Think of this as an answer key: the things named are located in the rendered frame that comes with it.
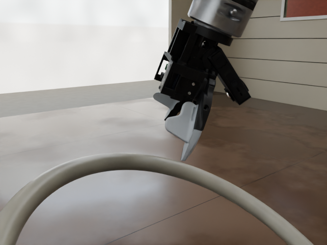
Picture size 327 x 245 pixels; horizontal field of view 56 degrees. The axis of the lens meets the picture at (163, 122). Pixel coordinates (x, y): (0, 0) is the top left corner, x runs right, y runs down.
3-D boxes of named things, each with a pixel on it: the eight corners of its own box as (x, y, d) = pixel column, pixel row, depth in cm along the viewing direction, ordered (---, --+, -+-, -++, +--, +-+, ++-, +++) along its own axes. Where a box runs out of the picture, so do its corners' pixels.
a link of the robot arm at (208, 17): (238, 7, 52) (265, 15, 44) (226, 35, 54) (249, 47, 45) (191, -14, 49) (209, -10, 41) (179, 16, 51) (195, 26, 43)
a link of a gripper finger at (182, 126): (154, 154, 48) (166, 98, 50) (189, 162, 50) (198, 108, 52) (161, 152, 45) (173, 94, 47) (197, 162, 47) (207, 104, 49)
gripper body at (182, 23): (152, 81, 55) (178, 14, 50) (195, 96, 57) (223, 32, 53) (158, 97, 48) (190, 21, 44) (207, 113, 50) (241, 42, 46)
